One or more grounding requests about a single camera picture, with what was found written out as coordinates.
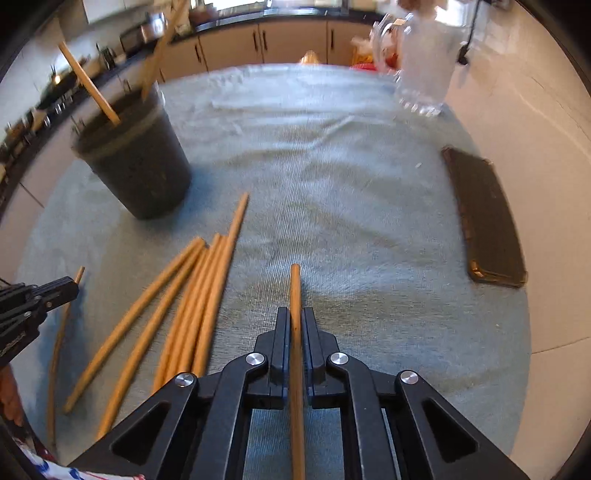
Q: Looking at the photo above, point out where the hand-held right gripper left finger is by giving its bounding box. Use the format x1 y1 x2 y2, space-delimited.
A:
67 306 291 480

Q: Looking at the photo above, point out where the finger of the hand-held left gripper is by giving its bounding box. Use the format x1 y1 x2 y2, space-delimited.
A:
0 276 80 325

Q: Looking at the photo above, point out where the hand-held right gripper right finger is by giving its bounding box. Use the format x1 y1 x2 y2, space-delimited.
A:
301 306 532 480

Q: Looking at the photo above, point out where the wooden chopstick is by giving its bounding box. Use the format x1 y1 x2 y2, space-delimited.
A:
191 192 250 377
62 236 207 415
140 0 191 101
175 235 229 377
57 41 122 126
289 263 307 480
95 247 208 441

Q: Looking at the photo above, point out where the bundle of wooden chopsticks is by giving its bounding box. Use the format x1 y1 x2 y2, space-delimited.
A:
151 233 221 394

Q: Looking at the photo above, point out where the black utensil holder cup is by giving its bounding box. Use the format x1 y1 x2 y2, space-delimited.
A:
70 85 193 221

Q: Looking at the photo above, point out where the person's left hand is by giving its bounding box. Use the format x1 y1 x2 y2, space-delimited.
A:
0 364 25 428

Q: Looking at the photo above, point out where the person's printed clothing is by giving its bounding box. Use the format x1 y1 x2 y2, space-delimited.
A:
18 436 146 480

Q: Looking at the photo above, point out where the blue tablecloth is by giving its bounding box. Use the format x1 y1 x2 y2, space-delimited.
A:
9 62 532 480

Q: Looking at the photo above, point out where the phone in brown case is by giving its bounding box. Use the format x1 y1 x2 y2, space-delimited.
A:
441 145 528 289

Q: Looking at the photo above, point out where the dark kettle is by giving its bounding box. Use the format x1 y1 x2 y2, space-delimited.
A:
96 43 117 71

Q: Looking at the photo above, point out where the clear glass mug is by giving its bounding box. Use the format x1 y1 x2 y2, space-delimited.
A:
372 11 467 118

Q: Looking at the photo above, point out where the black power cable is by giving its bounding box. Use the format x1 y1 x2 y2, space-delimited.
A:
456 9 474 66

